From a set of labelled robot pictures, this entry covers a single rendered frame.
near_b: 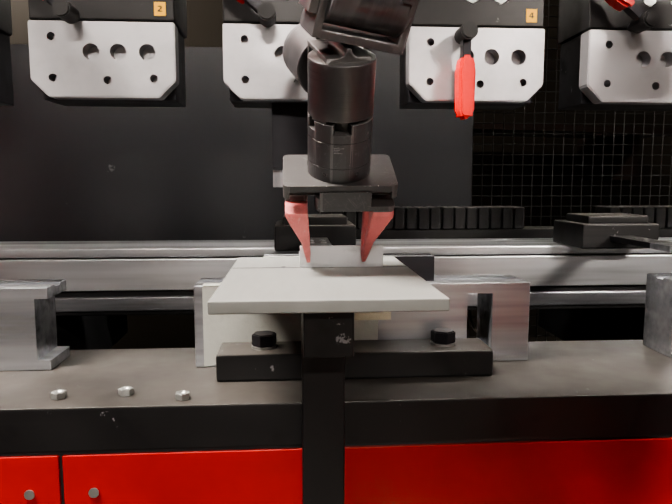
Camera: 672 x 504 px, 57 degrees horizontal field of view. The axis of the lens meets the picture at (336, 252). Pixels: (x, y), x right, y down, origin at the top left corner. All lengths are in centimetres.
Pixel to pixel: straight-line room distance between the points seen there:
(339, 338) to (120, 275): 57
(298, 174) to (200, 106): 70
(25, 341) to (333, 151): 43
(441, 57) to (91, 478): 56
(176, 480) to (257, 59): 44
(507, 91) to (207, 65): 69
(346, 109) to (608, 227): 59
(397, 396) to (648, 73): 45
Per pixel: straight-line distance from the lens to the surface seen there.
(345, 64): 52
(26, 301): 77
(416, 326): 74
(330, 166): 54
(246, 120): 124
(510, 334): 77
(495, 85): 73
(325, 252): 63
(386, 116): 125
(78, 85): 73
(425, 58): 71
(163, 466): 66
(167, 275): 99
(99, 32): 73
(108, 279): 101
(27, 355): 79
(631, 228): 104
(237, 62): 70
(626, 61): 79
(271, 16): 67
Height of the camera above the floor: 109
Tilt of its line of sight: 7 degrees down
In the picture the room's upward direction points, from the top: straight up
